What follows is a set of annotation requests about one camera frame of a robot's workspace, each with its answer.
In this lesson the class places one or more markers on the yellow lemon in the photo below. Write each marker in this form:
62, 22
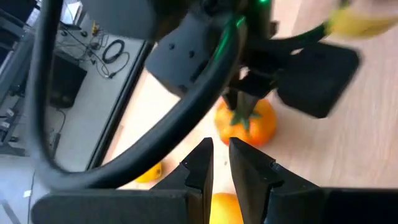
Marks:
150, 174

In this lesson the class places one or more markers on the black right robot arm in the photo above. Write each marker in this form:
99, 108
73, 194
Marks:
130, 18

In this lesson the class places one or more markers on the black metal shelf rack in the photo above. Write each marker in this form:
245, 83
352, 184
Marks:
17, 9

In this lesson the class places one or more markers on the black box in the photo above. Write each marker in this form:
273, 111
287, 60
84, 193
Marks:
66, 84

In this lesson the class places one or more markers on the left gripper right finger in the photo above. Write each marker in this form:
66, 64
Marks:
255, 186

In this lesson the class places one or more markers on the orange fruit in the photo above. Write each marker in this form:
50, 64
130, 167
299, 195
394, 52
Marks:
225, 210

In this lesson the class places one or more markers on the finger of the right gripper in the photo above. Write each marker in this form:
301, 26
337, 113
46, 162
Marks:
256, 88
231, 99

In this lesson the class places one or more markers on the black metal table frame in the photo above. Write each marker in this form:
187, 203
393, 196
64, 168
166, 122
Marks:
119, 107

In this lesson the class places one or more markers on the orange tomato green stem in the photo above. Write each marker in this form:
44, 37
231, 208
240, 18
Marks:
261, 127

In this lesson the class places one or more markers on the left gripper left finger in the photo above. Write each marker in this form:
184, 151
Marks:
199, 186

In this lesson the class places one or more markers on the yellow banana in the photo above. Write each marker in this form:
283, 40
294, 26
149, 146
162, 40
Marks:
357, 25

